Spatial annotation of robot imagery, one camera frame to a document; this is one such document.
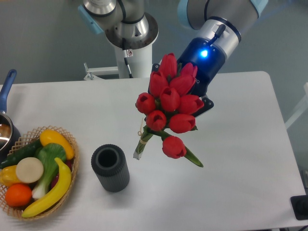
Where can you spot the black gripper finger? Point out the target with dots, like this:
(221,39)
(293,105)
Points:
(155,81)
(208,104)

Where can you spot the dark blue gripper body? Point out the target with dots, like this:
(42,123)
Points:
(207,59)

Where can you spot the red tulip bouquet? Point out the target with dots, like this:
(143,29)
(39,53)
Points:
(169,103)

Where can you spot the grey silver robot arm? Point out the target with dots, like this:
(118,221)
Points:
(220,25)

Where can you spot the dark grey ribbed vase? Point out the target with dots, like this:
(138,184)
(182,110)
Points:
(110,166)

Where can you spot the yellow squash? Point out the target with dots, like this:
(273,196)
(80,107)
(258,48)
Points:
(51,136)

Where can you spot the red fruit in basket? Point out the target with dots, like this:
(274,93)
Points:
(69,163)

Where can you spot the black device at edge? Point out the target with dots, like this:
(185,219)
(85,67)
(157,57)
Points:
(300,206)

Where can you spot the green bok choy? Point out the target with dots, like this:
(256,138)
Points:
(46,156)

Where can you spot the woven wicker basket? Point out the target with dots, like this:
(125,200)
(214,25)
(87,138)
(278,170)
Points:
(28,138)

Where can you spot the green cucumber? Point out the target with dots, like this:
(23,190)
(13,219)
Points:
(28,150)

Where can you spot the beige round disc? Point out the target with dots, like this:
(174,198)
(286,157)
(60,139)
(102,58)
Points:
(29,170)

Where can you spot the yellow banana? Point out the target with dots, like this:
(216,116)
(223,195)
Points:
(54,195)

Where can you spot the yellow bell pepper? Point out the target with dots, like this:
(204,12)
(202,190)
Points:
(8,176)

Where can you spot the orange fruit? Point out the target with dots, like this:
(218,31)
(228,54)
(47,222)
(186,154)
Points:
(18,195)

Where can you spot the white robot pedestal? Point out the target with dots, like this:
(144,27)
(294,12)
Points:
(132,43)

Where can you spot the white clamp bracket left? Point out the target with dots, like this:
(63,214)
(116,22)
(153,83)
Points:
(97,73)

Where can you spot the white frame at right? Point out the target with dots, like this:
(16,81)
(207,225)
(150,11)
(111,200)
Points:
(299,109)

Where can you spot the blue handled saucepan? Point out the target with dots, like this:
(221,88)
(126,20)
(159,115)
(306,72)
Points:
(9,134)

